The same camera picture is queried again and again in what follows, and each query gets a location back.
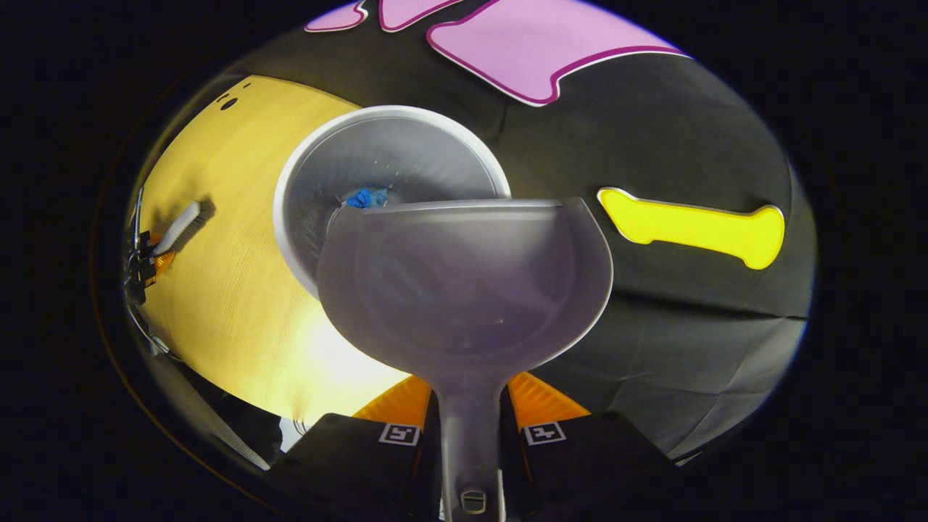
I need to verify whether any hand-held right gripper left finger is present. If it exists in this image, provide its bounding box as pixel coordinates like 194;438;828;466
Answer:
270;373;444;522

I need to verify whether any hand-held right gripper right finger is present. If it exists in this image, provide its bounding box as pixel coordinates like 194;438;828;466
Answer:
500;371;686;522

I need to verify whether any small grey broom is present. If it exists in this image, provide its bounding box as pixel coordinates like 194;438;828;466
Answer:
152;199;216;256

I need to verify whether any grey dustpan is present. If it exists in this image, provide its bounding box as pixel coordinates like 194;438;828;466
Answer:
316;197;615;522

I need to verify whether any white ribbed garbage bin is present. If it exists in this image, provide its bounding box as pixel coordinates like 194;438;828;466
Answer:
273;105;513;302

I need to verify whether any black backdrop cloth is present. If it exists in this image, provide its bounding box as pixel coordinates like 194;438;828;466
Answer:
239;0;816;461

